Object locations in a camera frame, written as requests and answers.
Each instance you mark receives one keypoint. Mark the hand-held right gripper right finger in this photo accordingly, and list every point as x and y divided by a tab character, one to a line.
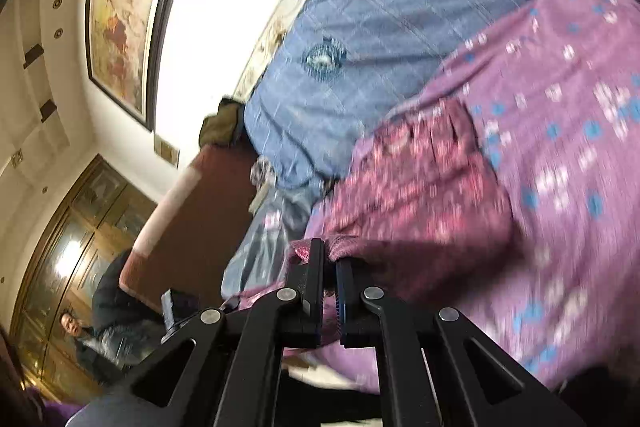
343	302

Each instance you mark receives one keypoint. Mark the grey plaid floral sheet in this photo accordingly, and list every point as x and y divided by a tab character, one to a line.
260	247

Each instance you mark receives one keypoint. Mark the purple floral blanket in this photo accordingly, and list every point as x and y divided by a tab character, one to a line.
575	157

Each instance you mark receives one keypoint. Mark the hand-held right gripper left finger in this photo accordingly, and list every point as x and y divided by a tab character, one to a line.
314	302

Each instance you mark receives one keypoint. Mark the framed wall painting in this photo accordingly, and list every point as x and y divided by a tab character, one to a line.
125	7

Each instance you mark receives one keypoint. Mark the blue plaid quilt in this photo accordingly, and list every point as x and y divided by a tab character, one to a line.
400	7

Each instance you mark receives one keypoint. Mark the olive green cloth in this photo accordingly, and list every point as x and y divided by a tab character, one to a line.
220	124

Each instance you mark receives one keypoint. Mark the wooden glass cabinet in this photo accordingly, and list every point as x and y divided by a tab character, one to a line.
55	257

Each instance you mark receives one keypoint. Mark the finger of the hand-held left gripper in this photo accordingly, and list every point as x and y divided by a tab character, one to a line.
168	309

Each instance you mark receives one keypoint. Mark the dark pink floral garment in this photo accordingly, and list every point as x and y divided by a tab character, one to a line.
425	187

